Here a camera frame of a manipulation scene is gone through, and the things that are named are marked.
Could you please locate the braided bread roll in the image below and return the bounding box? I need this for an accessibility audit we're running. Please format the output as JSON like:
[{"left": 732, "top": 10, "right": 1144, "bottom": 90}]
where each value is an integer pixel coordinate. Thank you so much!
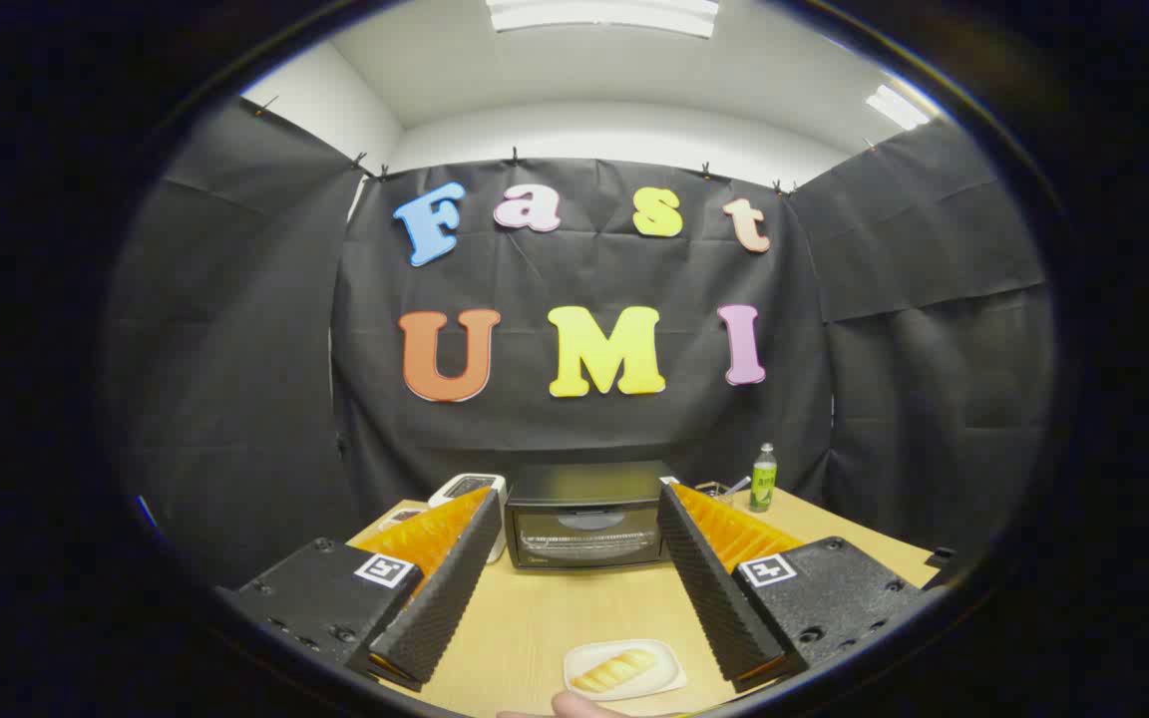
[{"left": 572, "top": 648, "right": 657, "bottom": 694}]

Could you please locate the black toaster oven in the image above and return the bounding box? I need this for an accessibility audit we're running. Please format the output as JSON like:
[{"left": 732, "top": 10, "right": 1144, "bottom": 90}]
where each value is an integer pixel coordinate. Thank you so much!
[{"left": 505, "top": 461, "right": 680, "bottom": 571}]

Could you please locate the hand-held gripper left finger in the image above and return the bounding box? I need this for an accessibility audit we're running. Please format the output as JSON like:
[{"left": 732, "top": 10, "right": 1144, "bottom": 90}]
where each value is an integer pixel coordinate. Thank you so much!
[{"left": 218, "top": 487, "right": 504, "bottom": 692}]

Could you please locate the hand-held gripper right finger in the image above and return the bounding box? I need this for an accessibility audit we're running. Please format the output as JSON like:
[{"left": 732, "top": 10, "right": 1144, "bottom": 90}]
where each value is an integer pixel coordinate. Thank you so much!
[{"left": 657, "top": 483, "right": 935, "bottom": 694}]

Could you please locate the white pop-up toaster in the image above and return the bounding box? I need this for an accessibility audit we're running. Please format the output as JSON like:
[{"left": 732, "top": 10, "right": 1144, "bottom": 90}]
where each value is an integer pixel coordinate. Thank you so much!
[{"left": 428, "top": 473, "right": 508, "bottom": 564}]

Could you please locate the small ceiling light panel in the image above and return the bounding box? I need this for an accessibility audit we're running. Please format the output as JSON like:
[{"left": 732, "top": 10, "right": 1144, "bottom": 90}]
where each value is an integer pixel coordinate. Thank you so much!
[{"left": 866, "top": 84, "right": 933, "bottom": 131}]

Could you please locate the long ceiling light panel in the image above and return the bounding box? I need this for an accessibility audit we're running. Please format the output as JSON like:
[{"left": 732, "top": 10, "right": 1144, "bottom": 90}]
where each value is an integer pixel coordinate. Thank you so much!
[{"left": 485, "top": 0, "right": 720, "bottom": 39}]

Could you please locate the green drink bottle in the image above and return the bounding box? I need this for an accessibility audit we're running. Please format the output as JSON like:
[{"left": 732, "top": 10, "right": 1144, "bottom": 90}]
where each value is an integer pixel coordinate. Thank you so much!
[{"left": 749, "top": 443, "right": 778, "bottom": 514}]

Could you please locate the white rectangular plate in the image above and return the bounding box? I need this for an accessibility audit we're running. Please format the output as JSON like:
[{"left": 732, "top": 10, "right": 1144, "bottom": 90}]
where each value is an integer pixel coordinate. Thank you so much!
[{"left": 563, "top": 639, "right": 687, "bottom": 702}]

